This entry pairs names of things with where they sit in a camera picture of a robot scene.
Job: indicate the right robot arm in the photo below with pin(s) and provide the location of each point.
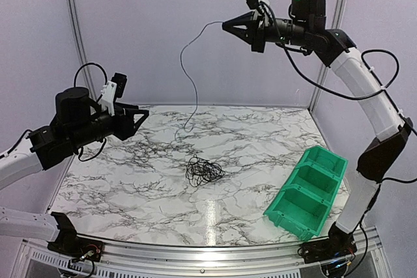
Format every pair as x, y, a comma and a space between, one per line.
306, 30

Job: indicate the front aluminium rail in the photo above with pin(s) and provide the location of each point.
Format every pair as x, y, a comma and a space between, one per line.
129, 259

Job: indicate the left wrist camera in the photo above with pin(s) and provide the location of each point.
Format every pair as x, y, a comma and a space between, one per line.
112, 90

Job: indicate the left aluminium frame post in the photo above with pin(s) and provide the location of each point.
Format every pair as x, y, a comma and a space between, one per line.
80, 48

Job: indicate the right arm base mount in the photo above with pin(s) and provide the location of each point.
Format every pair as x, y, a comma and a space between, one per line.
329, 248

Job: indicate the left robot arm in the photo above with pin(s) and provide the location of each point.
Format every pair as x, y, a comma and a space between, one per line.
79, 121

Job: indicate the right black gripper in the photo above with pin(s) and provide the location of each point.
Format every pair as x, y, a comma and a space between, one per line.
255, 35

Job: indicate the green three-compartment bin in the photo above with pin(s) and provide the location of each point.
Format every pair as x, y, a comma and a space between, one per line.
304, 201

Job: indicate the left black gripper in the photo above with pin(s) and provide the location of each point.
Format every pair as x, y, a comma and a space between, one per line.
125, 128

